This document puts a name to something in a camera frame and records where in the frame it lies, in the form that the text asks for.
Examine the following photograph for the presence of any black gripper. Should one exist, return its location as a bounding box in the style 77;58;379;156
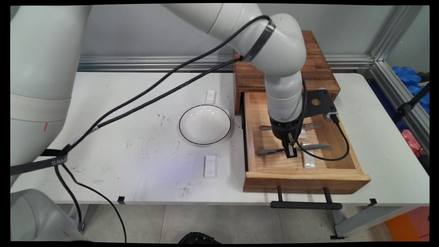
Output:
269;116;304;159

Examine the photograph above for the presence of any silver table knife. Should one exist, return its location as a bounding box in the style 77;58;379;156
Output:
256;144;334;157

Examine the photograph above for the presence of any silver fork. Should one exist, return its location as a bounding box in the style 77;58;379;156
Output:
260;121;324;131

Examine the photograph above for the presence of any light wooden drawer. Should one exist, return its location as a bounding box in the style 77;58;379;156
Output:
242;92;371;195

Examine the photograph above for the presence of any dark wooden cabinet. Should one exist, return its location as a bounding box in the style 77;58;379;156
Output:
233;30;341;116

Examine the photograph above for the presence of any white plate with black rim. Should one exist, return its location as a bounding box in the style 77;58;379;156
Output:
179;105;232;145

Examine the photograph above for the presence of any grey table leg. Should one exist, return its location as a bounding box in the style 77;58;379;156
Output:
330;206;417;240
68;204;90;234

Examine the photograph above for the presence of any black tripod stand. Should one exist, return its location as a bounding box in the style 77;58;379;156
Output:
391;82;430;125

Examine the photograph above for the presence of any black round floor object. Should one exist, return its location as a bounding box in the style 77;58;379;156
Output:
178;232;222;244

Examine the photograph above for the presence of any orange foam mat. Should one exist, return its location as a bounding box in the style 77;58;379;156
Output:
385;206;430;242

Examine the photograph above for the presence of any black camera cable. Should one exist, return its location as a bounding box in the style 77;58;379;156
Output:
10;14;350;242

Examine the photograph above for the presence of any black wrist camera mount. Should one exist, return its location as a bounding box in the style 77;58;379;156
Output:
303;88;339;124

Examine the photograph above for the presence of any black drawer handle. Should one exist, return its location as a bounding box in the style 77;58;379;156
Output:
270;186;343;210

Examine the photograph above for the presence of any black velcro strap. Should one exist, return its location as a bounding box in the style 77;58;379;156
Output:
244;19;277;63

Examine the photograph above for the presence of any aluminium side frame rail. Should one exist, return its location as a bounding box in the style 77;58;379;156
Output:
365;61;430;155

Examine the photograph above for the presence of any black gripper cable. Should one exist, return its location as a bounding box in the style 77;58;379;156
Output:
53;57;307;234

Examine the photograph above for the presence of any aluminium frame post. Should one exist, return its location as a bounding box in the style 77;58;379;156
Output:
370;5;424;63

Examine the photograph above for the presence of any aluminium rear frame rail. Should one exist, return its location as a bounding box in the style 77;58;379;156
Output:
77;55;374;73

